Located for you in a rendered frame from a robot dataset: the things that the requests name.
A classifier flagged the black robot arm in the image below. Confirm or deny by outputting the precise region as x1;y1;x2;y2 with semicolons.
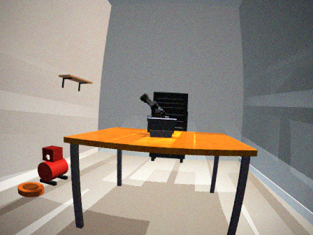
140;93;167;118

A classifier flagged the white switch panel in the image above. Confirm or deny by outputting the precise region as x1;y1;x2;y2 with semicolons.
147;117;177;138

